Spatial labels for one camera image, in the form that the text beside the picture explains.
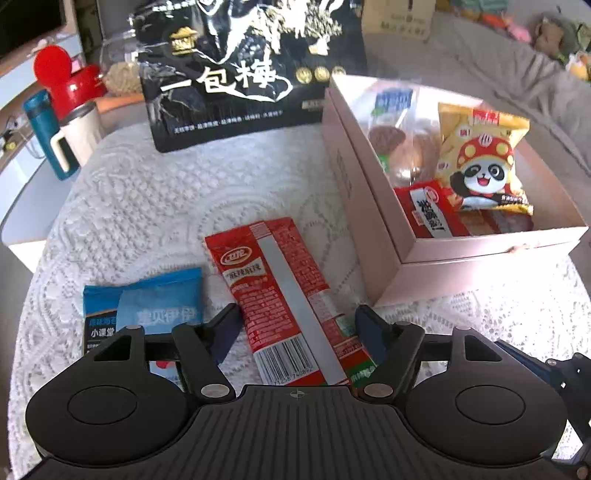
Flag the red spicy strip packet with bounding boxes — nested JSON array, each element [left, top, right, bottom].
[[204, 217, 376, 387]]

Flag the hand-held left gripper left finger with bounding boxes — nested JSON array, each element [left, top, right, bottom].
[[92, 302, 242, 404]]

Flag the grey-brown plush toy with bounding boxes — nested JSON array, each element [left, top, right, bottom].
[[533, 14, 580, 63]]

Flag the bread packet with blue print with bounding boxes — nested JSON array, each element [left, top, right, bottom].
[[367, 85, 416, 174]]

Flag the red-edged clear pastry packet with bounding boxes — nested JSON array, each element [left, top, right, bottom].
[[394, 181, 534, 239]]

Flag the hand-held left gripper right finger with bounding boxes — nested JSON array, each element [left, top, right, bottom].
[[353, 304, 504, 404]]

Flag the beige knitted item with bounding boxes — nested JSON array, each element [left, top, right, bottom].
[[102, 61, 141, 97]]

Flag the yellow panda snack packet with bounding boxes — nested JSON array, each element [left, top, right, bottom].
[[436, 102, 535, 217]]

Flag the blue and white packet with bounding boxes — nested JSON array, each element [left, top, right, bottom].
[[83, 267, 205, 358]]

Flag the cream lidded mug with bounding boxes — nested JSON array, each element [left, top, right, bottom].
[[50, 102, 105, 169]]

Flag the white and wood cabinet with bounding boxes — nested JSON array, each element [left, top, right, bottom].
[[0, 21, 100, 273]]

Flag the large black snack bag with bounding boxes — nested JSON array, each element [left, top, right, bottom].
[[130, 0, 369, 154]]

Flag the pink plush toy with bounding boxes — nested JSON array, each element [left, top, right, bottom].
[[505, 18, 532, 42]]

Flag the white lace tablecloth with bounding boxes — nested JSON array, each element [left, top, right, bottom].
[[9, 122, 591, 480]]

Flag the black television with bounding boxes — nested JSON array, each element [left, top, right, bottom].
[[0, 0, 68, 62]]

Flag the clear bread packet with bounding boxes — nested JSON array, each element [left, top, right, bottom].
[[401, 117, 445, 183]]

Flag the pink cardboard box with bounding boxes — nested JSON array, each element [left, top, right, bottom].
[[321, 74, 589, 308]]

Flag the tan fabric storage bag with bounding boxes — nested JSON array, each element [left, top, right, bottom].
[[361, 0, 435, 40]]

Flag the teal thermos bottle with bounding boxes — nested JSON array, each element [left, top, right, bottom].
[[23, 89, 80, 181]]

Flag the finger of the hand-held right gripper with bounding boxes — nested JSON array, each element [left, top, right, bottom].
[[495, 340, 591, 432]]

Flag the yellow duck plush toy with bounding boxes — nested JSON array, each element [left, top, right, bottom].
[[566, 53, 591, 84]]

